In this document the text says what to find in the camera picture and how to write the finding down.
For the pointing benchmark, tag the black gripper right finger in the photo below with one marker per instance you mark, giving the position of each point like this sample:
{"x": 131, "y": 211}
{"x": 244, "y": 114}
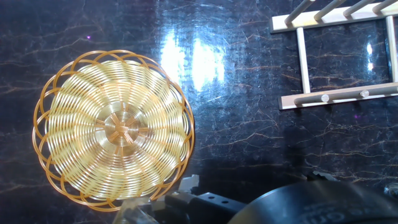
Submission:
{"x": 321, "y": 176}

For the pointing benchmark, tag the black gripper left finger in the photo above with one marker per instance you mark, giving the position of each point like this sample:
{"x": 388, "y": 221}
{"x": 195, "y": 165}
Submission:
{"x": 211, "y": 205}

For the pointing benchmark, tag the woven yellow wicker basket dish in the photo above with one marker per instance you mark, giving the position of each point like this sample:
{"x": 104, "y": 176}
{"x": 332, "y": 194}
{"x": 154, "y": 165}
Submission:
{"x": 93, "y": 130}

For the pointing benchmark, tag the wooden peg dish rack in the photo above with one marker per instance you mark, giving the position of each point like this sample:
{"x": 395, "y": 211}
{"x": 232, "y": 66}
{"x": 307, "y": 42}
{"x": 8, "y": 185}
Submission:
{"x": 329, "y": 17}

